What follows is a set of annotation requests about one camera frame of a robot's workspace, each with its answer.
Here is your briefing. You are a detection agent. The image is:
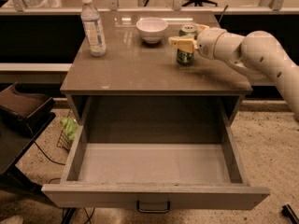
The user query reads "clear plastic water bottle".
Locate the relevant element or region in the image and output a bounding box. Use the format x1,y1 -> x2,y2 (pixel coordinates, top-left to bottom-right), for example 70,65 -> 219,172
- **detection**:
80,0 -> 107,57

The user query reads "green soda can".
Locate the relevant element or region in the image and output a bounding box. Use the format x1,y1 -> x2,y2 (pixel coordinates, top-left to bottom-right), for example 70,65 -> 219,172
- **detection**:
177,24 -> 197,66

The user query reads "black object floor corner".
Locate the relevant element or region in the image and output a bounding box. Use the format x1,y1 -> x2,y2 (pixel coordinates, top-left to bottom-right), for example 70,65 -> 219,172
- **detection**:
282,204 -> 299,224

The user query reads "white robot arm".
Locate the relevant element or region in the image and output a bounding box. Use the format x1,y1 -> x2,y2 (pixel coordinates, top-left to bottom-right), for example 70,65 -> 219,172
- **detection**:
168,24 -> 299,119

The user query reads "wire basket with green items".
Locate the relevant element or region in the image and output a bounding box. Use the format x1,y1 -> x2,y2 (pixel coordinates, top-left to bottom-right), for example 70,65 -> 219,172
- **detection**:
57,110 -> 78,152

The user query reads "white ceramic bowl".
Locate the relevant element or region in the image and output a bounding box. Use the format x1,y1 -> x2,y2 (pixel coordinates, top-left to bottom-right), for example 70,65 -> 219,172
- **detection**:
136,17 -> 168,44

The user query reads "black cable on floor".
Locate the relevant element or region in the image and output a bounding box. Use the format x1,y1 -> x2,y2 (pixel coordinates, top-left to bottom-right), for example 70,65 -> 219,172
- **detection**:
27,121 -> 96,224

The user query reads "open grey drawer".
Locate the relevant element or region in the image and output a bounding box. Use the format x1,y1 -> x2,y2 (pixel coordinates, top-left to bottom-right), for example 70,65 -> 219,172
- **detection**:
43,120 -> 269,210

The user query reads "black drawer handle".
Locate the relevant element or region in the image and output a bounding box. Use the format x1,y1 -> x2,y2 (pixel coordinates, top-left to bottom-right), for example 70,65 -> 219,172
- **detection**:
135,201 -> 171,214

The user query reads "grey cabinet with top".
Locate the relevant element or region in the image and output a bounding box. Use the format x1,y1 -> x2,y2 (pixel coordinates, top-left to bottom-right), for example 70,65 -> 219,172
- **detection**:
61,11 -> 251,144

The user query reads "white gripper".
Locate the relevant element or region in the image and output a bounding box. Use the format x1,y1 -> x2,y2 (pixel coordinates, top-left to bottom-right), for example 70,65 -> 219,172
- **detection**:
168,24 -> 226,60

